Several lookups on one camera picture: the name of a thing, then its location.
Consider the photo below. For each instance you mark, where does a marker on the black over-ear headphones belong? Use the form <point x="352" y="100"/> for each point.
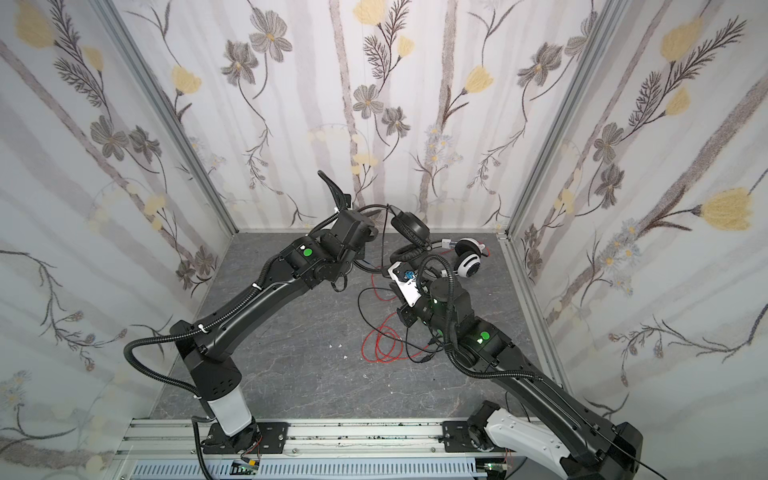
<point x="410" y="227"/>

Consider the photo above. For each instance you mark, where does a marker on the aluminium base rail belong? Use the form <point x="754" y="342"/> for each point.
<point x="410" y="448"/>

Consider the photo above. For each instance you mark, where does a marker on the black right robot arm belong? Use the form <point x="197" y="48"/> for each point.
<point x="568" y="438"/>

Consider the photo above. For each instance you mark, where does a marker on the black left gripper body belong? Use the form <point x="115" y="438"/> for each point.
<point x="352" y="215"/>

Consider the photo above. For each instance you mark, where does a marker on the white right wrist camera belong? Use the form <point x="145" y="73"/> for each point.
<point x="404" y="283"/>

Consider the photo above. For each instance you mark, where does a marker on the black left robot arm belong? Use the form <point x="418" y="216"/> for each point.
<point x="322" y="255"/>

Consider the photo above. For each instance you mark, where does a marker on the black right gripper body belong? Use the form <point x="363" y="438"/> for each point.
<point x="402" y="271"/>

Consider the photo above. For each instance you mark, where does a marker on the white over-ear headphones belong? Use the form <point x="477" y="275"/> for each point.
<point x="469" y="252"/>

